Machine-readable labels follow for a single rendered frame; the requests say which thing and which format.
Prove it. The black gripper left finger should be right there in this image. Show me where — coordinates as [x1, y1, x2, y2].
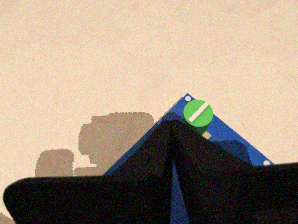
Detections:
[2, 120, 173, 224]

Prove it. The blue circuit board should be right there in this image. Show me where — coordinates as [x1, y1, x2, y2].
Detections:
[102, 93, 274, 224]

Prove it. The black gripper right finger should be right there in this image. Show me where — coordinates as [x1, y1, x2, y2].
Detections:
[170, 120, 298, 224]

